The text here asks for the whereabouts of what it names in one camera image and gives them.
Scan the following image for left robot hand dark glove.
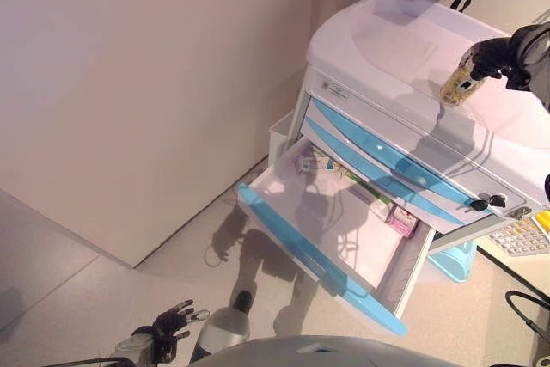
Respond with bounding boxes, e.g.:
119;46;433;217
145;297;211;364

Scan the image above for right robot hand dark glove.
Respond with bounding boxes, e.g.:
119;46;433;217
461;21;550;93

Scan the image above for clear jar of yellow capsules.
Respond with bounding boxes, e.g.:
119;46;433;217
439;55;485;107

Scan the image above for white cart drawer blue handle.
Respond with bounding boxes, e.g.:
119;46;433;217
236;137;437;337

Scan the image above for pink medicine box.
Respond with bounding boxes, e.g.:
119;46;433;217
388;206;420;238

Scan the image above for long white green medicine box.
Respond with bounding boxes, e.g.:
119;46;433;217
339;168;394;209

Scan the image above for white medicine box with barcode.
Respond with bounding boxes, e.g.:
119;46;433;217
294;156;330;175

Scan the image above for white medical cart blue drawers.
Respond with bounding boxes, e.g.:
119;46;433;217
286;0;550;256

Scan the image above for grey robot torso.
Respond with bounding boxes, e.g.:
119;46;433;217
199;334;459;367

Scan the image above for white cart side shelf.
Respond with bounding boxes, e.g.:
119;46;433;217
429;207;550;261

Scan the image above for light blue waste bin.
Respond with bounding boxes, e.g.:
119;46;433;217
427;237;479;287

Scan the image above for white cart side bin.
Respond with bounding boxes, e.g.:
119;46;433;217
268;107;298;162

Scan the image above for thin grey floor cable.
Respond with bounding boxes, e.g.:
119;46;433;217
203;241;221;268

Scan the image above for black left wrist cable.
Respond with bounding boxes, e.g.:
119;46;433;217
55;356;130;367

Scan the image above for thick black floor cable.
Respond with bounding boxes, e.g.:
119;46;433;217
504;289;550;334

